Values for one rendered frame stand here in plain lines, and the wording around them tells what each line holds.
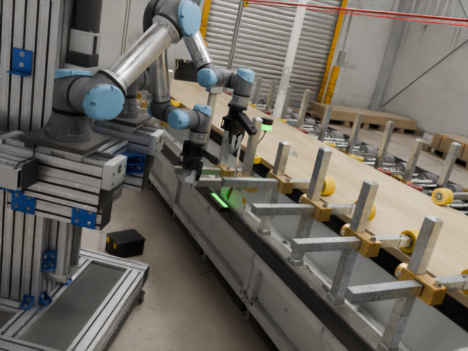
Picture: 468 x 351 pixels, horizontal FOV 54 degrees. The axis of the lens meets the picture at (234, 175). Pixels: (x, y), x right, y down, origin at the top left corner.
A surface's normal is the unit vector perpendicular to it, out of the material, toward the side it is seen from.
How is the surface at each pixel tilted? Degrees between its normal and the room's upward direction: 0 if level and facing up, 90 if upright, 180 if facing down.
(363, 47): 90
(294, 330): 90
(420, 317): 90
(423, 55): 90
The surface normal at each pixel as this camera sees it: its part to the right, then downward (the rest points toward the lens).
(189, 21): 0.83, 0.24
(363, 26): 0.37, 0.36
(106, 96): 0.68, 0.44
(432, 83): -0.91, -0.06
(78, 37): -0.14, 0.28
